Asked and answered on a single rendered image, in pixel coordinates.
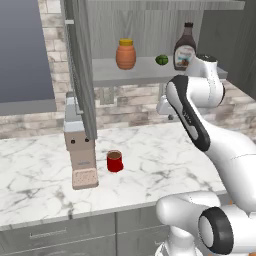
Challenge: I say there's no dark grey cabinet door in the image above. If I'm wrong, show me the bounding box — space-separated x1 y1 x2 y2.
196 0 256 101

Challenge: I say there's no orange honey bottle yellow cap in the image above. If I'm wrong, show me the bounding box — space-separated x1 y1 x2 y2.
115 38 137 71

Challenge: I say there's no grey wood cabinet door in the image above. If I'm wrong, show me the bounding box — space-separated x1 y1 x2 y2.
62 0 99 141

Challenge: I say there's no narrow grey drawer front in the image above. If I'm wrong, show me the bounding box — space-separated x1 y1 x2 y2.
115 204 170 235
115 225 172 256

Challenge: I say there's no brown syrup bottle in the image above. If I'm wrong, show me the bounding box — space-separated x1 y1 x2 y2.
172 22 198 72

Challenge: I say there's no grey drawer handle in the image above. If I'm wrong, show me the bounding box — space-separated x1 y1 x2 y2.
28 227 68 240

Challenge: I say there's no grey blue window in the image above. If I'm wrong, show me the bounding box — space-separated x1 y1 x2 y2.
0 0 58 117

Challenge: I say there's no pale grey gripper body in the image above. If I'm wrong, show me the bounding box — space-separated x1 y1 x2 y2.
156 95 178 117

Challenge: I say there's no green round fruit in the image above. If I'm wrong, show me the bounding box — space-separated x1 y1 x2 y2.
154 54 169 67

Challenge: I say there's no wide grey drawer front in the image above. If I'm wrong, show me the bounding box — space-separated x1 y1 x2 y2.
0 212 117 250
0 233 118 256

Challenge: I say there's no grey wood wall cabinet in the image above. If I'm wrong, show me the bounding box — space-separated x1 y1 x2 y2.
62 0 247 88

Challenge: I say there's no red mug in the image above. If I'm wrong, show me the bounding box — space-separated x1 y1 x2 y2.
106 149 125 174

